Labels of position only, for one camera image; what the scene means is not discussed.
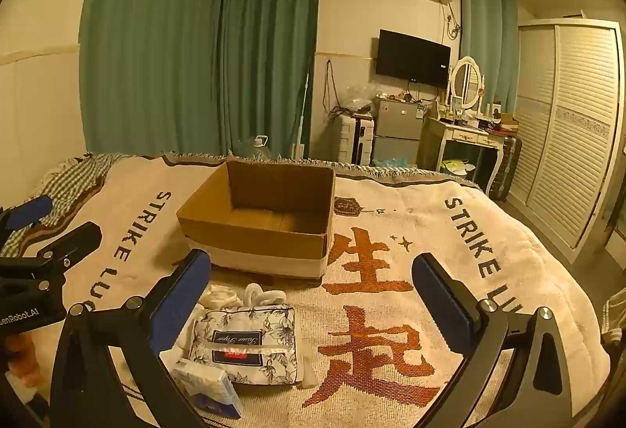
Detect person's left hand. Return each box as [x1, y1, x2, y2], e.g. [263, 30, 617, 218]
[4, 335, 42, 385]

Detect small silver fridge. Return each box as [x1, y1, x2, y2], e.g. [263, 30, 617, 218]
[372, 96, 425, 167]

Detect dark suitcase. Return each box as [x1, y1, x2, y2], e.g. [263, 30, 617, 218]
[489, 135, 523, 201]

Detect black wall television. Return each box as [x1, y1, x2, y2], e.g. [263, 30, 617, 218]
[376, 29, 452, 89]

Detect white louvred wardrobe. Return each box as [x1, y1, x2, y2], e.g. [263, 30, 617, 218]
[506, 20, 624, 263]

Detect wide green curtain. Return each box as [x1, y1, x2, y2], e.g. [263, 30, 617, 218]
[78, 0, 226, 157]

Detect white oval mirror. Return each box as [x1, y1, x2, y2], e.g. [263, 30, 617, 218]
[450, 56, 482, 111]

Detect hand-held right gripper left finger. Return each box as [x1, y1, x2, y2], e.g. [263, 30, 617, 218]
[49, 249, 213, 428]

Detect floral tissue pack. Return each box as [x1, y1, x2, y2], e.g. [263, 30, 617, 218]
[188, 306, 300, 386]

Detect clear plastic bag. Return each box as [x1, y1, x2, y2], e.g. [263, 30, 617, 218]
[342, 83, 375, 116]

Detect air conditioner power cable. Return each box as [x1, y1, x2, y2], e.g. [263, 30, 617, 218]
[440, 0, 463, 42]

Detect clear water jug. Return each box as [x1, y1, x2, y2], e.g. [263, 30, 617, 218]
[237, 135, 272, 161]

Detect cream printed blanket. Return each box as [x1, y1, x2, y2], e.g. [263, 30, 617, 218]
[29, 151, 612, 428]

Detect narrow green curtain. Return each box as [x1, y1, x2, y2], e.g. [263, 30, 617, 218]
[457, 0, 519, 116]

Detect hanging black cables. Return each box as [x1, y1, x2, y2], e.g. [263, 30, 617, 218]
[323, 59, 343, 120]

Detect white suitcase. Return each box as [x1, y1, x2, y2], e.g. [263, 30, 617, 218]
[337, 115, 376, 165]

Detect white mop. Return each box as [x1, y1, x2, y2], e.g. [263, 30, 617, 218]
[288, 68, 311, 160]

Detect brown cardboard box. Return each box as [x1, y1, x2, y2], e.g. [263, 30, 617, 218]
[176, 160, 336, 282]

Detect yellow green bag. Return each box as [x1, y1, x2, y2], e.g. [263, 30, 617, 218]
[443, 159, 475, 177]

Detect white dressing table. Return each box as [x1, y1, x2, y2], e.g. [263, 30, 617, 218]
[423, 115, 512, 194]

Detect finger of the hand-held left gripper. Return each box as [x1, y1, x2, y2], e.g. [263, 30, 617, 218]
[0, 194, 54, 234]
[0, 221, 103, 292]

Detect green checked bedsheet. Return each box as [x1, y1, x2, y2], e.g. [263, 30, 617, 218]
[10, 153, 118, 253]

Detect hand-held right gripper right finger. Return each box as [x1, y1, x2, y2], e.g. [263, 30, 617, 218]
[412, 253, 575, 428]

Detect pale plaid cloth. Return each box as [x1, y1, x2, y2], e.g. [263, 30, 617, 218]
[604, 286, 626, 345]

